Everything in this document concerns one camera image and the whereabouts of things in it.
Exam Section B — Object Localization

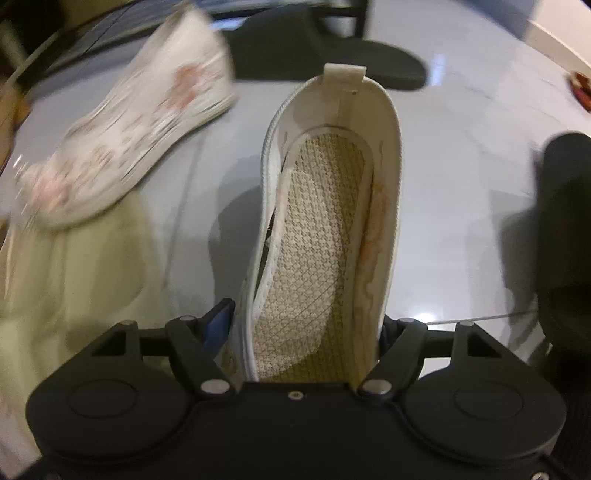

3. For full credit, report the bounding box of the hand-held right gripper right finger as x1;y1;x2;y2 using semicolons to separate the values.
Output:
358;315;504;397

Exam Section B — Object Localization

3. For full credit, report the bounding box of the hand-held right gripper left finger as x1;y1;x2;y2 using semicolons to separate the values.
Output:
90;298;237;398

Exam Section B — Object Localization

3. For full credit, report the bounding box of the beige foam clog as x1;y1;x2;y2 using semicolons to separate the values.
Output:
0;189;181;462

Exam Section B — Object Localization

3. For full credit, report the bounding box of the black slipper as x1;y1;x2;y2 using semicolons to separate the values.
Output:
231;4;428;90
531;133;591;333

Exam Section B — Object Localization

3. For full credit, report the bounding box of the red patterned object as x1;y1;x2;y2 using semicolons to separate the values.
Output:
568;69;591;112

